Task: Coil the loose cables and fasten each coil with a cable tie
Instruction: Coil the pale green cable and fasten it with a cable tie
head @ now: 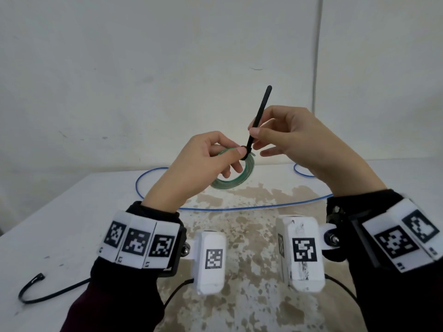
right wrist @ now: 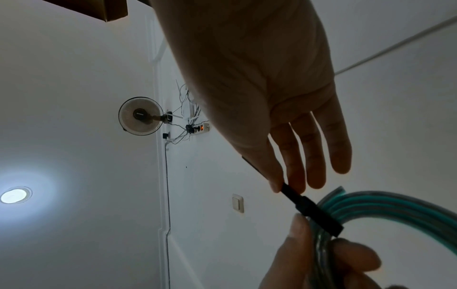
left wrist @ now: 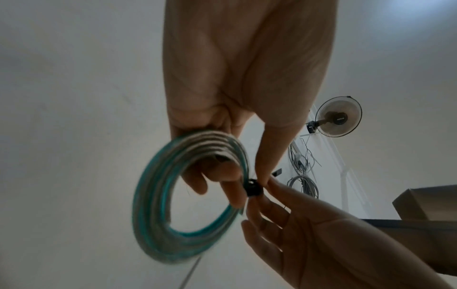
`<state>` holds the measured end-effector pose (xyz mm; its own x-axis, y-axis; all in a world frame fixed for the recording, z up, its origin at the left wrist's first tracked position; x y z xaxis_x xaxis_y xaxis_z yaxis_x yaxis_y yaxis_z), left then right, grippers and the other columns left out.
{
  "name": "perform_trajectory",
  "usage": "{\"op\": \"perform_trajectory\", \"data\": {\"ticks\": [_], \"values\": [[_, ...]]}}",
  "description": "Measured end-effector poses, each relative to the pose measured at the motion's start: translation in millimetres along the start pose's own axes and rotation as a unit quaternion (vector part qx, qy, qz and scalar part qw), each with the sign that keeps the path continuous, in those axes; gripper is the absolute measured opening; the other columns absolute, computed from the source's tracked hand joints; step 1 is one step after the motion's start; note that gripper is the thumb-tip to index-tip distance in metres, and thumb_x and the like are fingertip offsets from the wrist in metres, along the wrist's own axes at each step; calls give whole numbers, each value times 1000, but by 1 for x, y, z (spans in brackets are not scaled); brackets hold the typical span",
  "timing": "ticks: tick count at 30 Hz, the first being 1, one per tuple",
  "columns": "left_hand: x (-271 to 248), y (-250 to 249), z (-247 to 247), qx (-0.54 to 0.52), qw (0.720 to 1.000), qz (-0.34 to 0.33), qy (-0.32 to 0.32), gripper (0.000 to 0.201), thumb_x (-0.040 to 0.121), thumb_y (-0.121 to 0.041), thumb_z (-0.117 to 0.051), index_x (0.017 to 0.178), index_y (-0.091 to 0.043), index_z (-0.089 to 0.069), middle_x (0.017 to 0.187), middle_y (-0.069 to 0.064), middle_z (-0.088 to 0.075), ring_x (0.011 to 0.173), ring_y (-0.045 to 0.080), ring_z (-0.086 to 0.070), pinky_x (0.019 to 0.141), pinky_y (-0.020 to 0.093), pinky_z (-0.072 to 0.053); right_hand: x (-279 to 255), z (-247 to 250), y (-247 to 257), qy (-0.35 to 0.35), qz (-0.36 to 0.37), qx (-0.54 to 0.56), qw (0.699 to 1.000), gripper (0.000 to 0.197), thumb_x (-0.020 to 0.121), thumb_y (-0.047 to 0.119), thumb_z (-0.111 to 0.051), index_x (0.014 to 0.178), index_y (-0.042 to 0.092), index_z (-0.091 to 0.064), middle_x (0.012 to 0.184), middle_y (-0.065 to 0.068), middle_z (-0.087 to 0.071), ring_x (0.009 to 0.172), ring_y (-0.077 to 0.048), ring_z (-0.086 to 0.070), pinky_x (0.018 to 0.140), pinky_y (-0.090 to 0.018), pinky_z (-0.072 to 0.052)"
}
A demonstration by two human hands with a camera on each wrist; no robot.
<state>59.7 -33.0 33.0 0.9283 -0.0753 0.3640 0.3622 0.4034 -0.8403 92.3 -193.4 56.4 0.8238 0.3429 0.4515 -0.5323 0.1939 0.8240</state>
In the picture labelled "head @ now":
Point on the person's left hand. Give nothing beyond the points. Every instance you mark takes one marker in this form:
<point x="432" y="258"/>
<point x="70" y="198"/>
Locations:
<point x="187" y="169"/>

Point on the person's right hand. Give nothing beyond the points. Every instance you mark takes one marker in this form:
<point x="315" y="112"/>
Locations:
<point x="311" y="148"/>

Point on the person's right middle finger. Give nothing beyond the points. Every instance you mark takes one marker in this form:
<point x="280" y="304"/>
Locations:
<point x="264" y="145"/>

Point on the person's right thumb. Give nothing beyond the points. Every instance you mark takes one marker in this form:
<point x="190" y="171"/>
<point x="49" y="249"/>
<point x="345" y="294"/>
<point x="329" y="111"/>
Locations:
<point x="268" y="133"/>

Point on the person's left thumb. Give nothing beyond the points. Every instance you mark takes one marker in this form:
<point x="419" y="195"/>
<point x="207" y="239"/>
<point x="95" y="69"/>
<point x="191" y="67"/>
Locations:
<point x="228" y="156"/>

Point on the person's right forearm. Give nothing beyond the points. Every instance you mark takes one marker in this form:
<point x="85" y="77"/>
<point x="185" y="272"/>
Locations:
<point x="391" y="300"/>

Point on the person's left forearm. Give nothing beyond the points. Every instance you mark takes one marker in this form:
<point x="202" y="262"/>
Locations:
<point x="121" y="300"/>

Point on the white left wrist marker band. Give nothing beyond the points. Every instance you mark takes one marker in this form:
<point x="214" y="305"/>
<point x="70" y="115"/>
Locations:
<point x="138" y="242"/>

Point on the white wrist marker band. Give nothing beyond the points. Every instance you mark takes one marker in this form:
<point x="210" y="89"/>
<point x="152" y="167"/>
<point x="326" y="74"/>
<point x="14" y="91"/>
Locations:
<point x="138" y="242"/>
<point x="398" y="238"/>

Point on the white right wrist marker band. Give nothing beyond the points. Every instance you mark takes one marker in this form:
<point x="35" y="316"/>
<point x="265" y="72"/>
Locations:
<point x="398" y="238"/>

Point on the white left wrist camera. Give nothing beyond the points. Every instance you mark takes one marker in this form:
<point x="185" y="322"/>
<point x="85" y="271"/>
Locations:
<point x="209" y="273"/>

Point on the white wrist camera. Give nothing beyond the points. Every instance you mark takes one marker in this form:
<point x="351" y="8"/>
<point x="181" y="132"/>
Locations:
<point x="209" y="273"/>
<point x="304" y="273"/>

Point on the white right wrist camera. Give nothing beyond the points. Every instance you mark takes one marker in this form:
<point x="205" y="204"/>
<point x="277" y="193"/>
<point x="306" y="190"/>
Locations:
<point x="304" y="273"/>

